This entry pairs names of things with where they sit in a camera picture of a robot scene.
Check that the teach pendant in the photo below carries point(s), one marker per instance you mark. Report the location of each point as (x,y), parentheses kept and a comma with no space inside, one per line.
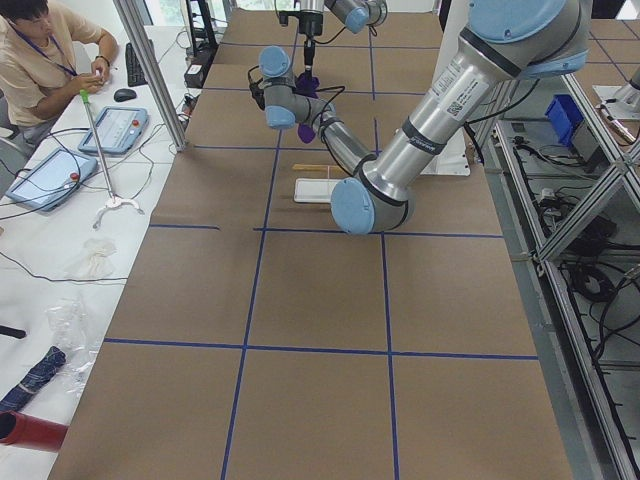
(52,181)
(120,127)

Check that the black keyboard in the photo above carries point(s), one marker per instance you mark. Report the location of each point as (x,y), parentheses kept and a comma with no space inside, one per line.
(134,71)

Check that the white crumpled cloth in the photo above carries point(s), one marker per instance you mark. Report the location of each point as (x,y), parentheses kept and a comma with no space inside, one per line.
(93,263)

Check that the black computer mouse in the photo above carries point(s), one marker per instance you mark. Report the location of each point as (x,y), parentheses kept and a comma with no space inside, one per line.
(124,94)

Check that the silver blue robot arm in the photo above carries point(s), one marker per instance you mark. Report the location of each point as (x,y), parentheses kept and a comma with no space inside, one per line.
(501,41)
(355,15)

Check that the folded blue umbrella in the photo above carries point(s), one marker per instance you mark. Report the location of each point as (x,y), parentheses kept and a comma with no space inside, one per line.
(34,380)

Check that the purple towel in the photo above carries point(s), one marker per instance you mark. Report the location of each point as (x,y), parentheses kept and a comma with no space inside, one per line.
(306,85)

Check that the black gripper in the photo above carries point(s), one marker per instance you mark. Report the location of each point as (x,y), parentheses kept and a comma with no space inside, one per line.
(310,25)

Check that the blue storage bin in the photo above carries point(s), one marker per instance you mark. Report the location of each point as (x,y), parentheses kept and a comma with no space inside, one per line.
(565,117)

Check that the clear plastic wrap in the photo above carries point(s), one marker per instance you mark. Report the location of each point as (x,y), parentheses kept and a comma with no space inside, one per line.
(72,335)

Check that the white wooden towel rack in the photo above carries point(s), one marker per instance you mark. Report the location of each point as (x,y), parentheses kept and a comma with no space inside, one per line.
(315,190)

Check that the metal reacher stick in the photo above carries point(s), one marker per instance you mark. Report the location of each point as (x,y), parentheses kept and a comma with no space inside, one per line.
(114,201)

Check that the seated person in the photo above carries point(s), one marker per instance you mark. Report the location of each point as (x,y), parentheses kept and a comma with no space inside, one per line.
(49,54)

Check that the near teach pendant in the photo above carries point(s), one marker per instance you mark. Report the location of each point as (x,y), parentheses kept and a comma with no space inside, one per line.
(52,181)

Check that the red bottle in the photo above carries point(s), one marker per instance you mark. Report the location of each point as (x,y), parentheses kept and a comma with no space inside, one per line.
(28,432)

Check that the aluminium frame post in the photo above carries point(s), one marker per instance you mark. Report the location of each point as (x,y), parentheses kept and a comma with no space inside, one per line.
(132,22)

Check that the far teach pendant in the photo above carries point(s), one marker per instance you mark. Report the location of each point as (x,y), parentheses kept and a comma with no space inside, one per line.
(120,127)

